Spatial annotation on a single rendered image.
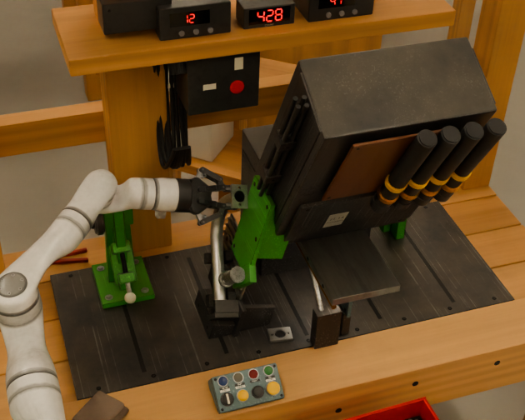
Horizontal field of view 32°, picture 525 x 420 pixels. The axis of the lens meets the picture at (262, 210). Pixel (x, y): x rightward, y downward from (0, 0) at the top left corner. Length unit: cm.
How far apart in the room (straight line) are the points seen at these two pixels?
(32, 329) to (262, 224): 54
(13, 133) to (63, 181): 195
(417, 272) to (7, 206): 220
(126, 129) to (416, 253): 83
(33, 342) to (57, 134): 68
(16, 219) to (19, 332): 223
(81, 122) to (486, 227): 115
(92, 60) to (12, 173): 238
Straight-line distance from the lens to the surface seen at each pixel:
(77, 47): 198
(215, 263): 215
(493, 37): 248
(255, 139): 221
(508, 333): 229
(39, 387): 165
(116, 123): 218
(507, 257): 253
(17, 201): 411
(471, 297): 235
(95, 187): 192
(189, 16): 198
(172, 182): 199
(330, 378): 210
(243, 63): 206
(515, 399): 337
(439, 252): 246
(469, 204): 268
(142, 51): 196
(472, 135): 172
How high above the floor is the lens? 248
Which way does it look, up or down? 39 degrees down
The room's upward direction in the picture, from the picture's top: 2 degrees clockwise
